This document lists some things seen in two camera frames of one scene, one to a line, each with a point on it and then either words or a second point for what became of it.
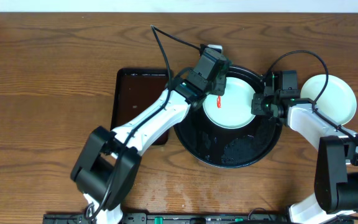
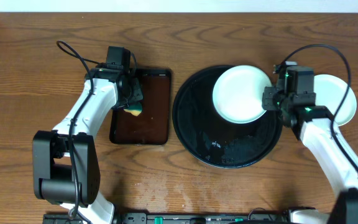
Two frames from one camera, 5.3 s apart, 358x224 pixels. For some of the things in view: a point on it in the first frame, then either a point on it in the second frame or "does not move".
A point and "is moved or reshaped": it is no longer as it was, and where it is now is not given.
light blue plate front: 337,100 does not move
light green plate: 235,111 is moved or reshaped
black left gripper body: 217,86 -> 137,94
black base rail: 166,218 does not move
